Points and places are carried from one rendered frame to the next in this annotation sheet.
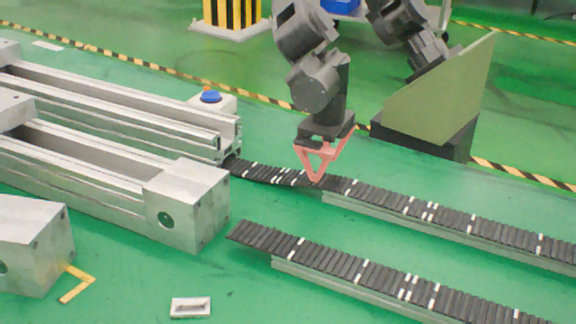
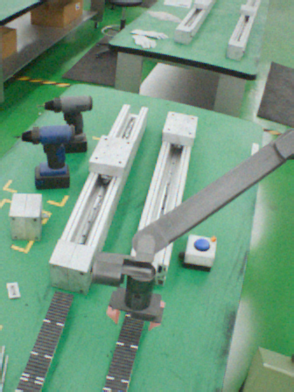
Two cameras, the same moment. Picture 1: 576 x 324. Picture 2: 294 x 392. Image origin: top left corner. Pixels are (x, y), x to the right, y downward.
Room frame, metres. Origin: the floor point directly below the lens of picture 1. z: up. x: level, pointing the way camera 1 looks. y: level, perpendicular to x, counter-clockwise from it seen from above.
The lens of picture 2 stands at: (0.57, -0.67, 1.74)
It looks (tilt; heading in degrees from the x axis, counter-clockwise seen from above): 38 degrees down; 71
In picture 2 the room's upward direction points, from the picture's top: 8 degrees clockwise
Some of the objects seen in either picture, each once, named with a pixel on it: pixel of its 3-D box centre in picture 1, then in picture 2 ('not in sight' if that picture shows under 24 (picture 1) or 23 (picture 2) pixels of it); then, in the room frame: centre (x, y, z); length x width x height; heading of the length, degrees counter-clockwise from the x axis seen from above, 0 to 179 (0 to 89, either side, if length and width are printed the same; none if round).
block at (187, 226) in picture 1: (193, 200); (77, 268); (0.70, 0.15, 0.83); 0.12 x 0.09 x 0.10; 155
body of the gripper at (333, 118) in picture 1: (328, 108); (137, 296); (0.80, -0.06, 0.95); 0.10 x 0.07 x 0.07; 156
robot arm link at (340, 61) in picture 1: (329, 74); (137, 277); (0.79, -0.06, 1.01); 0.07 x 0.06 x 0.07; 159
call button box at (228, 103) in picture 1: (209, 112); (197, 252); (1.04, 0.17, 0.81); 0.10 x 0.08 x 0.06; 155
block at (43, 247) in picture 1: (26, 239); (30, 217); (0.59, 0.36, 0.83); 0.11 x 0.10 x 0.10; 170
